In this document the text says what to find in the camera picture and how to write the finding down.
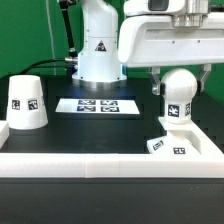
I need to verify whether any white marker sheet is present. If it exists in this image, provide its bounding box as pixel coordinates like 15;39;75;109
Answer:
56;98;139;115

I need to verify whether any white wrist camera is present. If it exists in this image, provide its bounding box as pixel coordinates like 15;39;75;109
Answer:
124;0;186;16

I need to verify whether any white lamp base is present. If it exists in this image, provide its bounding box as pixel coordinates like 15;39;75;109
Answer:
147;117;199;157

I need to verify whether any white lamp bulb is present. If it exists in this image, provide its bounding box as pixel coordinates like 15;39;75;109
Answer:
162;68;197;124

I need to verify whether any black cable bundle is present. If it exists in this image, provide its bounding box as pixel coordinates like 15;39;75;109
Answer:
19;57;78;76

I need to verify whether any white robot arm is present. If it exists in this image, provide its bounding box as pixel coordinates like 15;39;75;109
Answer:
73;0;224;95

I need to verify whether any white fence wall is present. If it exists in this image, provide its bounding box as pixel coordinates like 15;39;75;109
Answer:
0;122;224;178

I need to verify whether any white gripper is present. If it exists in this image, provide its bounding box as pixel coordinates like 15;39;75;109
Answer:
118;13;224;95

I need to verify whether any white lamp shade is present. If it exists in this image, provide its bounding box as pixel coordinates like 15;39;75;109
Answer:
6;75;48;130

